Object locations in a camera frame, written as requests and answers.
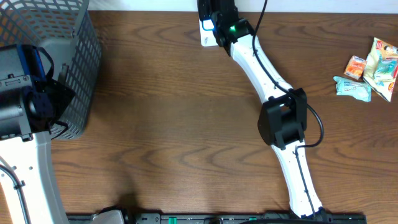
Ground teal snack packet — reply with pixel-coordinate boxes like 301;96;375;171
333;76;371;103

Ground orange Kleenex tissue pack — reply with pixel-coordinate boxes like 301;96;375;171
343;55;367;80

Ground large white snack bag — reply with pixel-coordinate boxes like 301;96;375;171
363;37;397;102

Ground teal Kleenex tissue pack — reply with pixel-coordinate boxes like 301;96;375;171
374;58;397;82

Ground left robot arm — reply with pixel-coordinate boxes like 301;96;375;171
1;44;75;223

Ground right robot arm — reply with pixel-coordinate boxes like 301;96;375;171
197;0;323;218

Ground white barcode scanner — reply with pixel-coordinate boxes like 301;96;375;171
199;19;218;47

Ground dark grey mesh basket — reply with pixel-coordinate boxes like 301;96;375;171
1;0;102;140

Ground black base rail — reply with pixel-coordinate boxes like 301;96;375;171
67;212;368;224

